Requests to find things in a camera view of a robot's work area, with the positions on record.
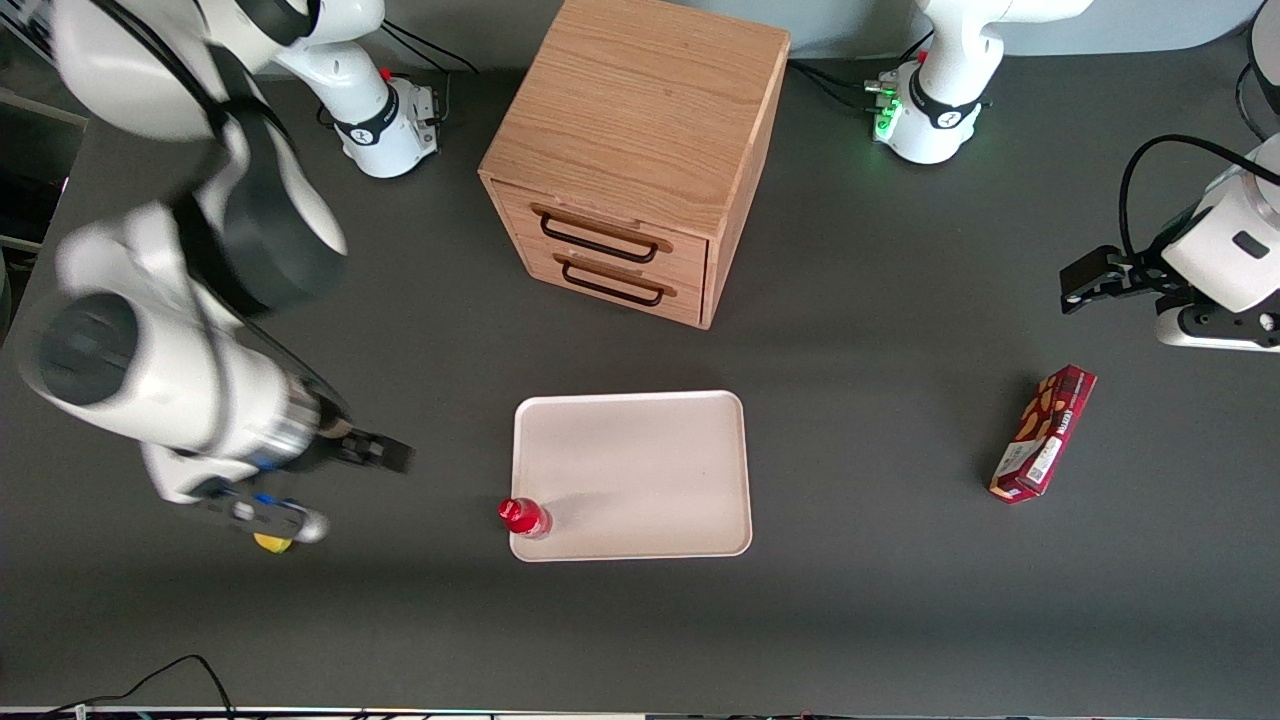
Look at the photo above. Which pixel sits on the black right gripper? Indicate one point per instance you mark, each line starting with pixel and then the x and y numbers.
pixel 338 443

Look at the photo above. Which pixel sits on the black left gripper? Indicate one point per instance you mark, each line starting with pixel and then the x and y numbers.
pixel 1141 273

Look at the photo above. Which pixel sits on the red coke bottle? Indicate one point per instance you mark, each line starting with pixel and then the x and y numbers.
pixel 522 517

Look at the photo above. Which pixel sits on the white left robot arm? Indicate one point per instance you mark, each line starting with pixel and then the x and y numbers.
pixel 950 60

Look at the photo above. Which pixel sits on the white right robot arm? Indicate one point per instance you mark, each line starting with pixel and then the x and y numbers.
pixel 200 390

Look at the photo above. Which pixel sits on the white rectangular tray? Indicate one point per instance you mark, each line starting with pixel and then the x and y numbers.
pixel 640 470

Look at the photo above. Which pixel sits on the yellow lemon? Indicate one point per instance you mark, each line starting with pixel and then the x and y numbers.
pixel 272 545

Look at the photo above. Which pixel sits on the red cookie box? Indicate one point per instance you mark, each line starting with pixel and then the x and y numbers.
pixel 1045 432

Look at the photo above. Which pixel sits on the wooden drawer front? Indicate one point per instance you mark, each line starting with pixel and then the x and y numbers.
pixel 685 306
pixel 690 262

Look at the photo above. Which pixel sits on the wooden two-drawer cabinet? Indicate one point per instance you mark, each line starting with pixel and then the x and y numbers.
pixel 640 110

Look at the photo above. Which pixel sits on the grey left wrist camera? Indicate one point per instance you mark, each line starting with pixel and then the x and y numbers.
pixel 1215 330

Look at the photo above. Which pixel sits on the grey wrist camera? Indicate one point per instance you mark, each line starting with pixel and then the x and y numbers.
pixel 270 515
pixel 1215 330

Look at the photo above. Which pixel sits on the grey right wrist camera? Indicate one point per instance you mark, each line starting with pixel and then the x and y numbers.
pixel 270 515

